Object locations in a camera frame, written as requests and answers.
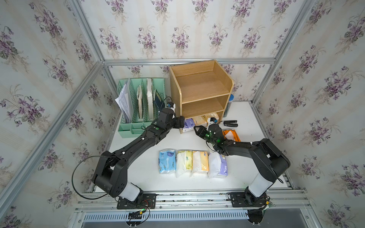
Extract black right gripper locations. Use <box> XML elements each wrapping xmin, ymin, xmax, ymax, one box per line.
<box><xmin>192</xmin><ymin>125</ymin><xmax>217</xmax><ymax>147</ymax></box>

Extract orange-yellow tissue pack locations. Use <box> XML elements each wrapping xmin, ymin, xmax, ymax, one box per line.
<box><xmin>192</xmin><ymin>151</ymin><xmax>209</xmax><ymax>174</ymax></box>

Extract yellow-green tissue pack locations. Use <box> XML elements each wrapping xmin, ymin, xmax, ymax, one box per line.
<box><xmin>176</xmin><ymin>150</ymin><xmax>193</xmax><ymax>178</ymax></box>

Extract orange tissue pack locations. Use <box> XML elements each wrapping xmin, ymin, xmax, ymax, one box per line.
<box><xmin>222</xmin><ymin>129</ymin><xmax>240</xmax><ymax>142</ymax></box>

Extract blue tissue pack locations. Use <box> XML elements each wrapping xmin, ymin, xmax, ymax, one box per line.
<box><xmin>158</xmin><ymin>149</ymin><xmax>176</xmax><ymax>174</ymax></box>

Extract white purple tissue pack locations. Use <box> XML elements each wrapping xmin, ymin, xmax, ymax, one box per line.
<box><xmin>208</xmin><ymin>152</ymin><xmax>228</xmax><ymax>178</ymax></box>

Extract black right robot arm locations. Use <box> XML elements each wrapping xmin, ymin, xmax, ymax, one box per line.
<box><xmin>194</xmin><ymin>124</ymin><xmax>290</xmax><ymax>198</ymax></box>

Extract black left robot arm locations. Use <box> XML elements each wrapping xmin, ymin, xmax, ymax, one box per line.
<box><xmin>92</xmin><ymin>108</ymin><xmax>185</xmax><ymax>204</ymax></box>

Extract wooden three-tier shelf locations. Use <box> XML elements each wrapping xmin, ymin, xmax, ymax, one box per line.
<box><xmin>169</xmin><ymin>60</ymin><xmax>234</xmax><ymax>121</ymax></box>

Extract dark blue booklet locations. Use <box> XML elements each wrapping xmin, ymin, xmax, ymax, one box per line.
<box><xmin>154</xmin><ymin>90</ymin><xmax>164</xmax><ymax>112</ymax></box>

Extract black stapler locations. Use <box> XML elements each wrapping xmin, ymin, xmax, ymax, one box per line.
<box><xmin>223</xmin><ymin>120</ymin><xmax>238</xmax><ymax>128</ymax></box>

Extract green plastic file organizer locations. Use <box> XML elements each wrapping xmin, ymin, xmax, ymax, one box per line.
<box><xmin>117</xmin><ymin>78</ymin><xmax>166</xmax><ymax>138</ymax></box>

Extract blue-lidded cylindrical container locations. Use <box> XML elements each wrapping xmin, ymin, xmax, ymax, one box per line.
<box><xmin>223</xmin><ymin>94</ymin><xmax>234</xmax><ymax>117</ymax></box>

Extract white paper sheets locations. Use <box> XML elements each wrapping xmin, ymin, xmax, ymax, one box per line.
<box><xmin>115</xmin><ymin>79</ymin><xmax>134</xmax><ymax>123</ymax></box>

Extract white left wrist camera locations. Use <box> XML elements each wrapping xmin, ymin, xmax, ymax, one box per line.
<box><xmin>166</xmin><ymin>102</ymin><xmax>176</xmax><ymax>112</ymax></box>

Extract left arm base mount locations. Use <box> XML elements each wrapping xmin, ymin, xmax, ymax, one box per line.
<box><xmin>117</xmin><ymin>193</ymin><xmax>157</xmax><ymax>210</ymax></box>

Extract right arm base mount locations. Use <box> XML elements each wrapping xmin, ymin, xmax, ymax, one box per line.
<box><xmin>227</xmin><ymin>191</ymin><xmax>270</xmax><ymax>208</ymax></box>

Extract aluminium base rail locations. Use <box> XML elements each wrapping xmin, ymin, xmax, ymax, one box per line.
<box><xmin>68</xmin><ymin>189</ymin><xmax>323</xmax><ymax>228</ymax></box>

